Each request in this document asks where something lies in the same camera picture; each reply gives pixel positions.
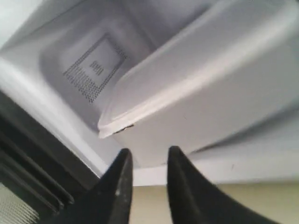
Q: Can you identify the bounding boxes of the white plastic lidded container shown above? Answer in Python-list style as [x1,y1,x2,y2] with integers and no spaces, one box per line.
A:
[98,0,299,167]

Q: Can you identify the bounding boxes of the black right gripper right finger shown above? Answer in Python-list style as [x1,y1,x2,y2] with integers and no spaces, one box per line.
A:
[167,146,272,224]

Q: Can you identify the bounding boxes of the white microwave oven body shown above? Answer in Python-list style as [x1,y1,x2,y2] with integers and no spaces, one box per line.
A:
[0,0,299,186]

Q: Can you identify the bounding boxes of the white microwave door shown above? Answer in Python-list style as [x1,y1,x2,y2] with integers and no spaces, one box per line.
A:
[0,93,98,224]

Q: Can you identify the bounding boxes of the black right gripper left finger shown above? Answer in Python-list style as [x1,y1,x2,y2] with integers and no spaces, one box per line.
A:
[55,148,133,224]

